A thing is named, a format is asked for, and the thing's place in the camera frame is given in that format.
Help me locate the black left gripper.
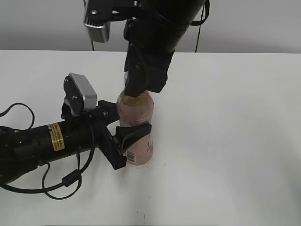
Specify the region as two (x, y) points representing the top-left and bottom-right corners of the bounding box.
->
(61, 100), (152, 170)

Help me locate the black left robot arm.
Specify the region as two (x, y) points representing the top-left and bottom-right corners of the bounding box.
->
(0, 100), (151, 184)

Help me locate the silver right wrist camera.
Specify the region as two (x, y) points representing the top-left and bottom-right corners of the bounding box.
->
(83, 0), (112, 43)

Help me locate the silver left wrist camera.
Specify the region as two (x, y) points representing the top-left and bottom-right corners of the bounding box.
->
(63, 73), (97, 117)

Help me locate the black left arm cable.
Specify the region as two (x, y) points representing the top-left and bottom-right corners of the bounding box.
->
(0, 102), (95, 201)

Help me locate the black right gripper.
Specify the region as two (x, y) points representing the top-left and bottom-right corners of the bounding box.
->
(124, 18), (174, 97)

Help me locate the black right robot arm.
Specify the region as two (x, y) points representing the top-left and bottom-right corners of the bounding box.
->
(83, 0), (210, 97)

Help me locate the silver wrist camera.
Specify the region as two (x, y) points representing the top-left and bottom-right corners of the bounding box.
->
(83, 0), (112, 43)
(63, 73), (97, 117)

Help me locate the pink oolong tea bottle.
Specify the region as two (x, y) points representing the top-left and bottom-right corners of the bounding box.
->
(117, 90), (154, 165)

